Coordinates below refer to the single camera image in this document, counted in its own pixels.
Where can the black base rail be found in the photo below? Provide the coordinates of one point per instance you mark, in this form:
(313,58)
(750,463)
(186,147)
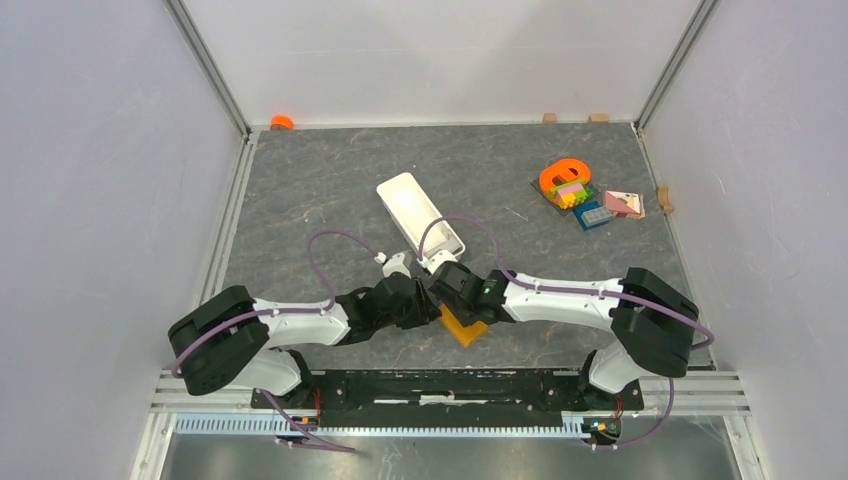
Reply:
(534,397)

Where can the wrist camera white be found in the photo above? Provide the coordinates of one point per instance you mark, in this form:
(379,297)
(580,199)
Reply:
(434,262)
(399,263)

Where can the orange round cap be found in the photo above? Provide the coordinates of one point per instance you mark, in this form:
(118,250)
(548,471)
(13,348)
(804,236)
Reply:
(281,122)

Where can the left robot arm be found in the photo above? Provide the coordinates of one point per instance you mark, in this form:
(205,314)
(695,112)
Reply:
(236,339)

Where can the colourful brick block stack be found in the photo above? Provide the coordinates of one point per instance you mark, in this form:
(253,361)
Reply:
(571,194)

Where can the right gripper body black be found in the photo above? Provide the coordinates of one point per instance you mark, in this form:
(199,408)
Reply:
(462,313)

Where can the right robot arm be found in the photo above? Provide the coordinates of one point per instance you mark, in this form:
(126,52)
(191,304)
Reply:
(652,323)

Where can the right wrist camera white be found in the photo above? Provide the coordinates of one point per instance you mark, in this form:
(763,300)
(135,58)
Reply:
(434,262)

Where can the orange card holder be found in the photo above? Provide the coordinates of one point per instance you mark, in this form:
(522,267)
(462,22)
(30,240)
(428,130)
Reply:
(465,335)

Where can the pink wooden puzzle block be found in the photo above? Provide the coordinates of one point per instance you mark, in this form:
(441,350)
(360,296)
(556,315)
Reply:
(624,204)

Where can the blue brick block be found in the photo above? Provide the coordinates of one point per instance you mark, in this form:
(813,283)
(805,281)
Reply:
(592,214)

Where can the white rectangular tray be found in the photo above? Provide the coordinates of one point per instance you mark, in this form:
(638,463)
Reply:
(412,211)

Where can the white cable comb strip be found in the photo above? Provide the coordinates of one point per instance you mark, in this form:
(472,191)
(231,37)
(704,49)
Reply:
(271,423)

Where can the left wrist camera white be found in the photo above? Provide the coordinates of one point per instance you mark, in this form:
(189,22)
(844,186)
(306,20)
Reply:
(399,263)

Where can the orange ring toy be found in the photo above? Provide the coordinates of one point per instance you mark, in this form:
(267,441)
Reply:
(561,172)

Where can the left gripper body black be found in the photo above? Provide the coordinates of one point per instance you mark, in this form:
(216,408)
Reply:
(414,313)

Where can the wooden arch piece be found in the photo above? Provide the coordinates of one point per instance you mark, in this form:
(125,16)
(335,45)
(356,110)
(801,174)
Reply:
(664,200)

